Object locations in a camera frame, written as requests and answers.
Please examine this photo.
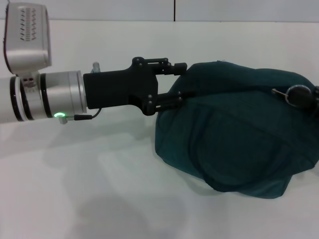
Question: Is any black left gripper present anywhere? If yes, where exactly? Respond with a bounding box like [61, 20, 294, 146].
[82, 56, 198, 117]

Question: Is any teal fabric zipper bag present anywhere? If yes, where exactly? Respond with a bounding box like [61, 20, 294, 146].
[154, 60, 319, 200]

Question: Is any left arm cable with plug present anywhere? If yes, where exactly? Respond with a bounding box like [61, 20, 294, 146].
[58, 108, 101, 125]

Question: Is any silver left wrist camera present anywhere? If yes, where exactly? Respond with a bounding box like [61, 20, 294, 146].
[2, 2, 53, 76]

